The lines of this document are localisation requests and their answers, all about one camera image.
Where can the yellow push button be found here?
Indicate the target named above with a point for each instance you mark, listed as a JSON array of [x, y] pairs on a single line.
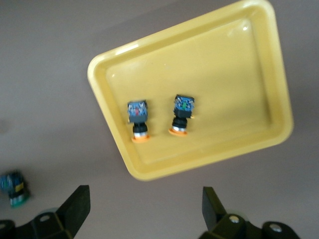
[[137, 112], [184, 107]]

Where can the yellow plastic tray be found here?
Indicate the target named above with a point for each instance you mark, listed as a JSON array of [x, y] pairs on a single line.
[[211, 74]]

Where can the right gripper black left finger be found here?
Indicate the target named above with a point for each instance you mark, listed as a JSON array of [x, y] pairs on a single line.
[[69, 219]]

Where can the green push button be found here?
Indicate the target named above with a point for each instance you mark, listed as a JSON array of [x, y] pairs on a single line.
[[13, 186]]

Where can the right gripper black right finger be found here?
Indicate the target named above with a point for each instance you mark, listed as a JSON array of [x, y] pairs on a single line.
[[224, 226]]

